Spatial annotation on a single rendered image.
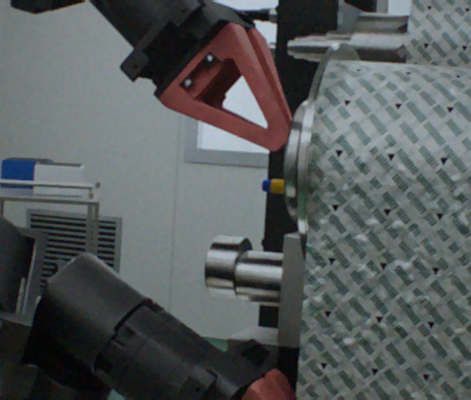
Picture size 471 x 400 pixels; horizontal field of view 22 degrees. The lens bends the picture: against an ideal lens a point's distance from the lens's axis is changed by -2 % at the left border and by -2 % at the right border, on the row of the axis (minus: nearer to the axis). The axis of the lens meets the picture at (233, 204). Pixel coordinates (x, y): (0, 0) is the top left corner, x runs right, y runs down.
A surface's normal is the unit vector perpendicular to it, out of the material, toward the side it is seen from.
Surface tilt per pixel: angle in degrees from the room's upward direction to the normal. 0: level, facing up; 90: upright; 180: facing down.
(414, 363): 90
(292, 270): 90
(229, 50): 102
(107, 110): 90
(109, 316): 61
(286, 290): 90
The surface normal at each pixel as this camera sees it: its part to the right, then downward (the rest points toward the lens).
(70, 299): -0.15, -0.22
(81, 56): -0.34, 0.05
